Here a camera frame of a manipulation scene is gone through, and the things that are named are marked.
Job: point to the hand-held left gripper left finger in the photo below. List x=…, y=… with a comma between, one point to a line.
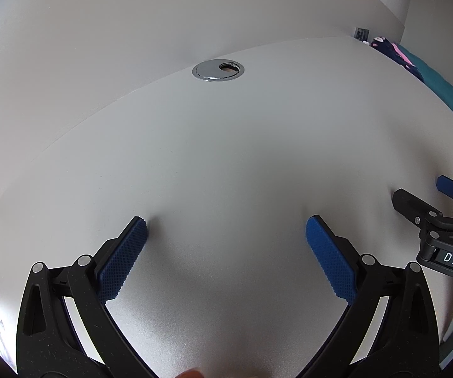
x=124, y=260

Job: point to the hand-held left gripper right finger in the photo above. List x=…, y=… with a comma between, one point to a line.
x=328, y=260

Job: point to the teal blanket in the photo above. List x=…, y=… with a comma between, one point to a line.
x=443, y=86

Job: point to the person's left leg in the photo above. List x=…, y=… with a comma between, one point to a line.
x=193, y=374

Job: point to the dark pink fabric item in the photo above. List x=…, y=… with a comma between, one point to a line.
x=392, y=51

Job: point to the dark rectangular panel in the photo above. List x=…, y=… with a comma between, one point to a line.
x=361, y=33

